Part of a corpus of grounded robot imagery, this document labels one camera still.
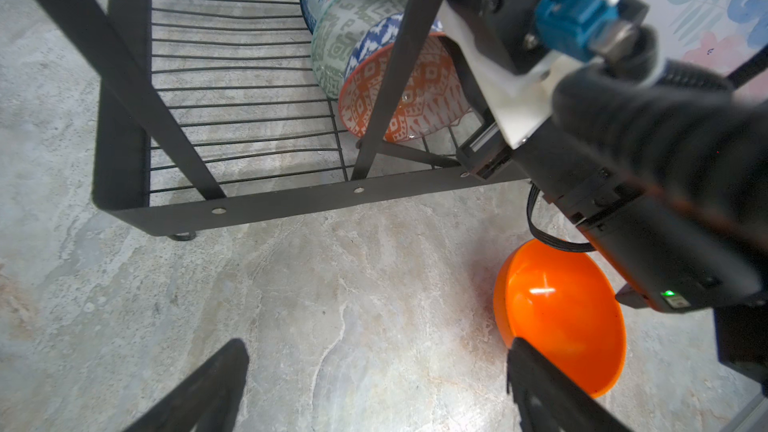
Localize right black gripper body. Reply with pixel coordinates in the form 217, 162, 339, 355
443, 39, 642, 222

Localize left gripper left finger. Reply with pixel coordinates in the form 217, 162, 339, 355
127, 338, 249, 431

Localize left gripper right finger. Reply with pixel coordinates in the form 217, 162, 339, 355
507, 337, 630, 432

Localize orange plastic bowl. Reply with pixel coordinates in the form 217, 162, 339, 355
493, 239, 627, 398

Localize pink patterned bowl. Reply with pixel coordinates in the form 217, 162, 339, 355
338, 13, 472, 143

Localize green patterned bowl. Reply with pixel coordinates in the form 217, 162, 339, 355
310, 0, 408, 100

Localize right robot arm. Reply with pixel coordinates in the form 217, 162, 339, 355
457, 28, 767, 384

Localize black wire dish rack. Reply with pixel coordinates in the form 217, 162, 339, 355
0, 0, 529, 242

